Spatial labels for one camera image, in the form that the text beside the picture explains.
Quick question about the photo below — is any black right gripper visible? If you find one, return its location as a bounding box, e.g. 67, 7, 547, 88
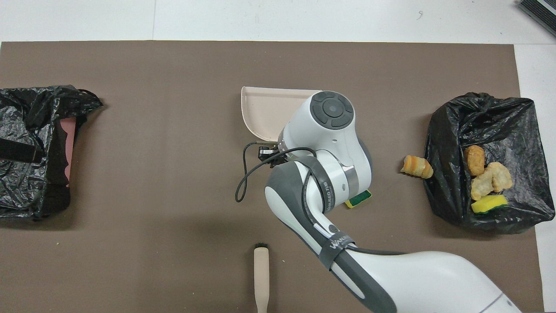
258, 146, 285, 165

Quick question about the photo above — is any beige plastic dustpan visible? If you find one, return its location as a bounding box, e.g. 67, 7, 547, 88
240, 86, 324, 143

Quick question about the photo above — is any beige brush with black bristles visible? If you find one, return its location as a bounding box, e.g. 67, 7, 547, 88
254, 243, 270, 313

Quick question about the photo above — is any brown cracked toy bread roll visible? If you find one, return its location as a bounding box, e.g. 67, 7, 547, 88
463, 145, 485, 176

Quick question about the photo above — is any pale yellow toy pastry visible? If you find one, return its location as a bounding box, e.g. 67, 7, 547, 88
470, 167, 496, 201

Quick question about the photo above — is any orange striped toy croissant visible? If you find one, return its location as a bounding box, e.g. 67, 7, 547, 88
400, 155, 434, 180
486, 162, 514, 192

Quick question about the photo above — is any black trash bag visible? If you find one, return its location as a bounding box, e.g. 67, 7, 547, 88
424, 92, 556, 234
0, 85, 104, 221

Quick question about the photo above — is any pink bin box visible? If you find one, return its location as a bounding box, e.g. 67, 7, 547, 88
59, 118, 77, 188

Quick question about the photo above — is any curled yellow green sponge piece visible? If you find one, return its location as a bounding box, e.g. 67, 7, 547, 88
345, 190, 373, 209

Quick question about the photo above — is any brown table mat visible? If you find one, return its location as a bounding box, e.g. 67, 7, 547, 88
0, 40, 546, 313

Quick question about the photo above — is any dark ribbed grille device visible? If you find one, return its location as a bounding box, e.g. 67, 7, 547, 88
517, 0, 556, 37

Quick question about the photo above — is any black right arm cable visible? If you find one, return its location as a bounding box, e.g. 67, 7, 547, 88
235, 141, 407, 257

